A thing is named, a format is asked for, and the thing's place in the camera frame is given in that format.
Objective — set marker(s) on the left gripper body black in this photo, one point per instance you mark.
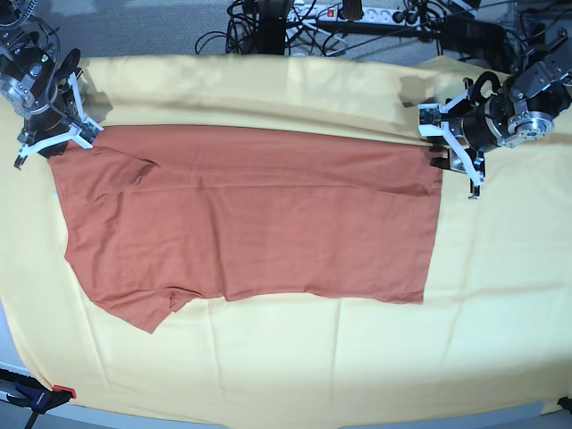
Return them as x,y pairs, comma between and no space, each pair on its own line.
468,120

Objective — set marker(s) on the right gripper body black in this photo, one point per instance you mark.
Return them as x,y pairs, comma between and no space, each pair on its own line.
48,123

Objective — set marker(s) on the orange T-shirt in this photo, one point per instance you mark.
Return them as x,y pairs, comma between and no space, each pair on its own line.
161,215

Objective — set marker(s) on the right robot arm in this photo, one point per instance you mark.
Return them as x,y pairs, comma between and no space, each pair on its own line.
35,77

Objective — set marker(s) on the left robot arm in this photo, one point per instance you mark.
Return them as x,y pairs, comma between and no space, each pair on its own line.
531,99

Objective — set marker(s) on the black power adapter box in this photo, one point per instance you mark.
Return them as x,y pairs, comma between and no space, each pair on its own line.
463,34

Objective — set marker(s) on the white power strip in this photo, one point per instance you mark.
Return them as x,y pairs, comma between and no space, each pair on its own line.
373,19

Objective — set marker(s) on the black clamp right corner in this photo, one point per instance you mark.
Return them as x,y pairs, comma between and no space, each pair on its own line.
566,404

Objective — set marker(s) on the black bar clamp red pad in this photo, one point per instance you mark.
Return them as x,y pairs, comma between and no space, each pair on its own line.
26,392

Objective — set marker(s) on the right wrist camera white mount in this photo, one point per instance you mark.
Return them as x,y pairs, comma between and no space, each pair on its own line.
83,129

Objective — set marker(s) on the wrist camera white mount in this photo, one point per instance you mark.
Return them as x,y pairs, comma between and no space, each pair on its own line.
83,129
434,124

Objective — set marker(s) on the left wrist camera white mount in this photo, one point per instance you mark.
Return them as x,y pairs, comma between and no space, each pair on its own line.
434,124

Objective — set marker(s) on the black centre stand post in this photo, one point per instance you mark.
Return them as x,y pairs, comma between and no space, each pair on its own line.
271,28

